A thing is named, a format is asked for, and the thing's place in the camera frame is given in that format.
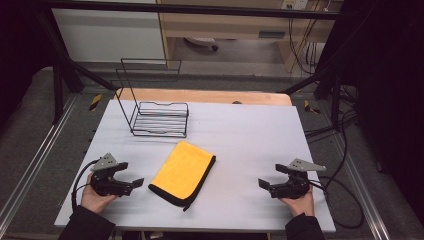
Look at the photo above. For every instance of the person's right hand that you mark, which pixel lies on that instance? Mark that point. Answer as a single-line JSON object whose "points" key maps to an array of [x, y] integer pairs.
{"points": [[301, 205]]}

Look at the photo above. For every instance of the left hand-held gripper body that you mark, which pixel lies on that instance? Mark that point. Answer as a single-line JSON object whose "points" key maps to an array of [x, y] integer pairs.
{"points": [[106, 183]]}

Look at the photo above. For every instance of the person's left hand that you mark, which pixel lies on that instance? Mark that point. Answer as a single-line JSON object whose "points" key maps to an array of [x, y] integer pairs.
{"points": [[93, 199]]}

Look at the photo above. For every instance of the black curtain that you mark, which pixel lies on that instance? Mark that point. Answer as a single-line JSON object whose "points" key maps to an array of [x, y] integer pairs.
{"points": [[390, 100], [20, 50]]}

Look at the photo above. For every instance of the aluminium floor rail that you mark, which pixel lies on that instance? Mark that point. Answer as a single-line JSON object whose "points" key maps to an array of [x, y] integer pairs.
{"points": [[36, 156], [363, 190]]}

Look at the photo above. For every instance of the white cabinet panel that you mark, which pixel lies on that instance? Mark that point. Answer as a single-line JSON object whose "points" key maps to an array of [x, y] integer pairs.
{"points": [[106, 36]]}

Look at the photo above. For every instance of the black metal stand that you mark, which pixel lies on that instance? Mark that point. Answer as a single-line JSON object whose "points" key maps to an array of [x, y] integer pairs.
{"points": [[63, 73], [333, 83]]}

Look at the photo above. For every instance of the yellow cloth with black edge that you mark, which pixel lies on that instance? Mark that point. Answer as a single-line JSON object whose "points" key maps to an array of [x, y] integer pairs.
{"points": [[181, 173]]}

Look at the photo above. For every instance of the white power outlet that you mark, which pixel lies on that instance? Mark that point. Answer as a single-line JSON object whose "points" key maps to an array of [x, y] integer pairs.
{"points": [[295, 3]]}

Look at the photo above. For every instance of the wooden table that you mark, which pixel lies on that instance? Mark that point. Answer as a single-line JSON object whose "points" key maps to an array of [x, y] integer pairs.
{"points": [[206, 96]]}

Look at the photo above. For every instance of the black metal crossbar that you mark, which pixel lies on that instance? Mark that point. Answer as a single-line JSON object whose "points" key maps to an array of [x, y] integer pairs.
{"points": [[200, 9]]}

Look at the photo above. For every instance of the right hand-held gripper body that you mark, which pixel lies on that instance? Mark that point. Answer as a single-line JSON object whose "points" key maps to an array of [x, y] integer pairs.
{"points": [[295, 186]]}

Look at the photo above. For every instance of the light wooden desk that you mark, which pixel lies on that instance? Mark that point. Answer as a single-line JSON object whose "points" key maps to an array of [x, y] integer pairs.
{"points": [[233, 23]]}

